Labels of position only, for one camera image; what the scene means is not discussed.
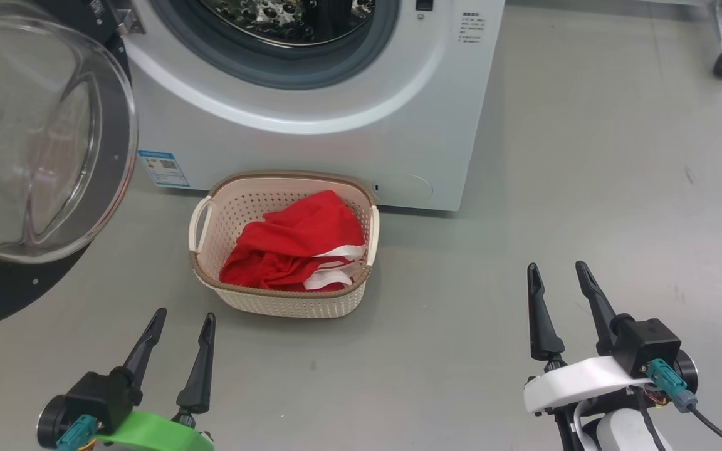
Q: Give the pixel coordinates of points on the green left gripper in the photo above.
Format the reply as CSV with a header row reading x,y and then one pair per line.
x,y
154,432

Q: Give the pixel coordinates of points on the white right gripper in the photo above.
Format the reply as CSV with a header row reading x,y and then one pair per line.
x,y
574,382

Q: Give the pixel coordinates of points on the red garment with white lining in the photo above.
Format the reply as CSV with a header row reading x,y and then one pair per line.
x,y
298,225

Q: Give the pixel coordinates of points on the black round glass washer door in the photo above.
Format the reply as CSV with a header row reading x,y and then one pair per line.
x,y
35,138

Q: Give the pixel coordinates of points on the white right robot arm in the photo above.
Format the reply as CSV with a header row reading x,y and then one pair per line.
x,y
627,432

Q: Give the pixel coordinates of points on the cream perforated laundry basket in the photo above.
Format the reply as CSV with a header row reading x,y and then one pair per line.
x,y
254,300

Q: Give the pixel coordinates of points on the white washing machine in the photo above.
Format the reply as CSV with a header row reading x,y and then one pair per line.
x,y
311,156

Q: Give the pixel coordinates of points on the metal washer door hinge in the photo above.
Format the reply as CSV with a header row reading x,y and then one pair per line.
x,y
129,15

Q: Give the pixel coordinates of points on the blue energy label sticker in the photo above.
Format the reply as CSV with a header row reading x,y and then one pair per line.
x,y
163,169

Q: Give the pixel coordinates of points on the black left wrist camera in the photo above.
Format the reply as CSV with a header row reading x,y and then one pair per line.
x,y
101,398

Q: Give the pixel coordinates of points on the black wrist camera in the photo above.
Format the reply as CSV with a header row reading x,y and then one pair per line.
x,y
646,344
101,398

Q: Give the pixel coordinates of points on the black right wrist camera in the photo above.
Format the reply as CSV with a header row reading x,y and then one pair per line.
x,y
646,344

